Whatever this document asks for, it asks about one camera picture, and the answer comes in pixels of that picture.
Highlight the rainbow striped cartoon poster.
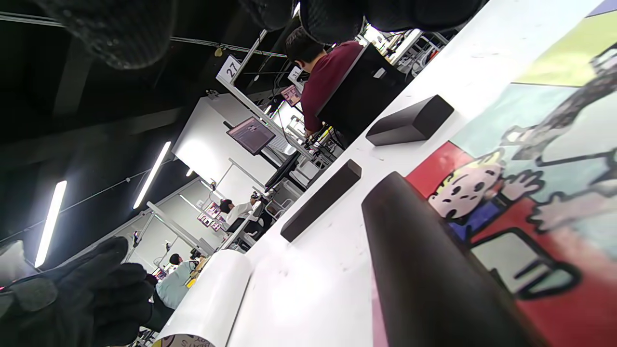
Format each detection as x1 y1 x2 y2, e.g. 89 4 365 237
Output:
370 0 617 347

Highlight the black computer tower on stand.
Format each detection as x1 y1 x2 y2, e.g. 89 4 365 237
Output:
316 43 410 147

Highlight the person's right hand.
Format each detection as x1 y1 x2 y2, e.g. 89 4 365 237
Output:
29 0 488 70

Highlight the person's left hand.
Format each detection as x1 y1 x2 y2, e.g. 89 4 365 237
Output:
0 236 155 347

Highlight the large computer monitor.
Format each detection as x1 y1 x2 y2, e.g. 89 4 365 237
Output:
226 117 277 156

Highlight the large white numbered sign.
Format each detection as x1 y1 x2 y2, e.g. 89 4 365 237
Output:
215 54 242 83

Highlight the white-backed blue cartoon poster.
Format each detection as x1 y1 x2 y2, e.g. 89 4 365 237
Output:
153 249 253 347

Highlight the white partition panel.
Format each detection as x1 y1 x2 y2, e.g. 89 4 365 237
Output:
172 94 280 203

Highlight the long ceiling light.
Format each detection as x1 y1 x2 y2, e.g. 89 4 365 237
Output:
34 180 68 268
133 141 172 210

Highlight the dark wooden paperweight block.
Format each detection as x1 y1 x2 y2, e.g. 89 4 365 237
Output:
365 94 455 147
280 159 362 243
362 171 550 347

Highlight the small computer monitor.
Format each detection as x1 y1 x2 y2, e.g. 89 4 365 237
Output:
281 85 303 107

